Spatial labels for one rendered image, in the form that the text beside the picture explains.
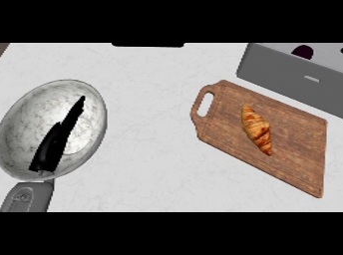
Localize brown wooden cutting board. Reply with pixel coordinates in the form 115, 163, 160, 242
188, 79, 330, 199

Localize grey box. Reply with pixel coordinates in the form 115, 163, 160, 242
235, 42, 343, 124

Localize dark purple eggplant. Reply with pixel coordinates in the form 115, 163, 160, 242
291, 44, 315, 61

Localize golden brown croissant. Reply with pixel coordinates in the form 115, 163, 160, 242
240, 105, 274, 157

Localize black flat appliance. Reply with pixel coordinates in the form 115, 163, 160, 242
111, 42, 186, 49

